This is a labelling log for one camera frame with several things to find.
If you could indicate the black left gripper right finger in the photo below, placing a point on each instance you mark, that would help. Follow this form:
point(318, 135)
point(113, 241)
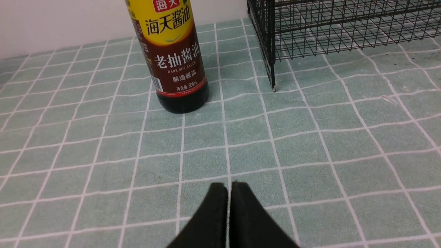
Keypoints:
point(250, 225)

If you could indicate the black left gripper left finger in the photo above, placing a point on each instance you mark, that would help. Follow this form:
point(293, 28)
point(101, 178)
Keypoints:
point(207, 227)

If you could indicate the dark soy sauce bottle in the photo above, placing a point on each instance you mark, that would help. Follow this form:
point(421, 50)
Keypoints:
point(167, 35)

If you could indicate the green checkered tablecloth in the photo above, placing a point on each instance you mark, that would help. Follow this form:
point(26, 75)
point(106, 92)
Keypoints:
point(345, 153)

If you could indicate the black wire mesh rack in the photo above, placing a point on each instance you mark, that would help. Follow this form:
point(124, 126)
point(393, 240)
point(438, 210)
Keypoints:
point(289, 29)

